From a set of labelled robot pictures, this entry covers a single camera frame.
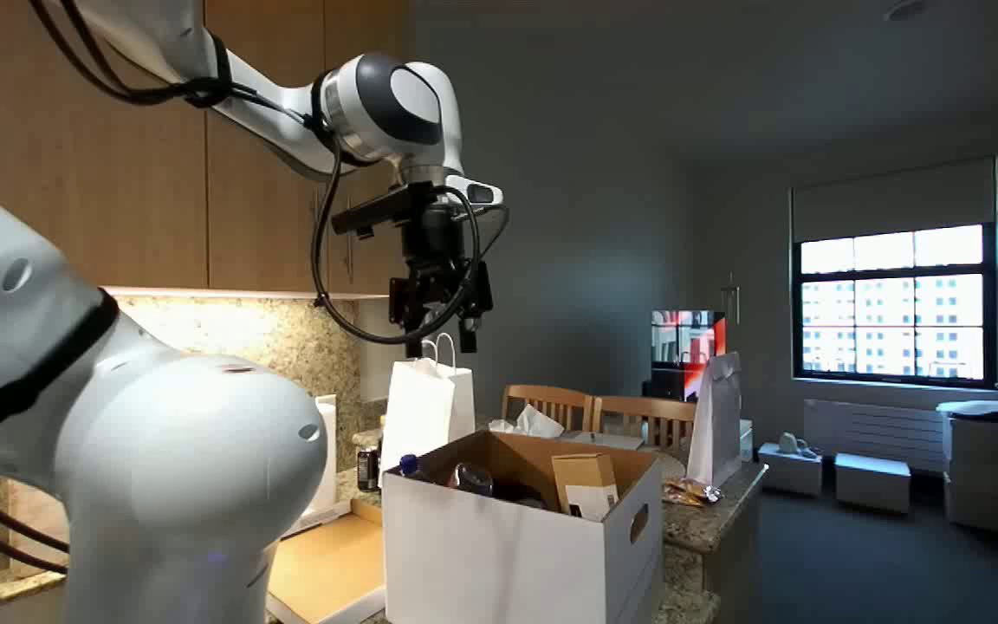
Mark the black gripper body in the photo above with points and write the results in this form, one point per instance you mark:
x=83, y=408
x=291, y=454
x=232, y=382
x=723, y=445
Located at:
x=442, y=272

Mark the clear bottle blue cap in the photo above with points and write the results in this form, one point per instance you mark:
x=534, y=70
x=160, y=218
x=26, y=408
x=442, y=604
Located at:
x=407, y=464

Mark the small brown cardboard box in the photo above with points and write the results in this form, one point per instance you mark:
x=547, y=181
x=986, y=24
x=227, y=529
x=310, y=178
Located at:
x=583, y=475

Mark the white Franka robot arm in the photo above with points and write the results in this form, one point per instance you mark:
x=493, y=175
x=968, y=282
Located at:
x=173, y=486

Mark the red and white bottles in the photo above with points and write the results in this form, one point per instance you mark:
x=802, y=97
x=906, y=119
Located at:
x=683, y=347

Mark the big white cardboard box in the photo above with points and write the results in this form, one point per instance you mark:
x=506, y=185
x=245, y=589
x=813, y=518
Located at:
x=485, y=555

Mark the wooden chair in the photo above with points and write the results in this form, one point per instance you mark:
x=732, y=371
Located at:
x=650, y=418
x=551, y=402

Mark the crumpled white paper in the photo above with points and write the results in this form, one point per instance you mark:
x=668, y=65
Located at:
x=534, y=423

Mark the dark jar wooden lid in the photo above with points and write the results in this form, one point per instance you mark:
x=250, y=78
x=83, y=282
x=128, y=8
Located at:
x=369, y=470

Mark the narrow white paper bag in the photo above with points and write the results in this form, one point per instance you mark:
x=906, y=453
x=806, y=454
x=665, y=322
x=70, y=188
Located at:
x=713, y=419

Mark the white ottoman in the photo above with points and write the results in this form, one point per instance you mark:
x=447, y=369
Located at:
x=872, y=481
x=790, y=472

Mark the window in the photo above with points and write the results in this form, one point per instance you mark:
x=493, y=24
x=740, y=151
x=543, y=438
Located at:
x=897, y=305

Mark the white window blind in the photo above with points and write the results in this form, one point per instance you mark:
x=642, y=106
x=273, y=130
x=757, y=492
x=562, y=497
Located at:
x=890, y=195

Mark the white cabinet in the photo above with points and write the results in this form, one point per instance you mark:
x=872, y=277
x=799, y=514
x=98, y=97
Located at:
x=977, y=470

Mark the wooden wall cabinets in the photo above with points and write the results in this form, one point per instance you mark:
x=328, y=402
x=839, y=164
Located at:
x=119, y=175

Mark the wall radiator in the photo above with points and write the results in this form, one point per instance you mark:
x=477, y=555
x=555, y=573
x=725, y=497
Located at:
x=874, y=429

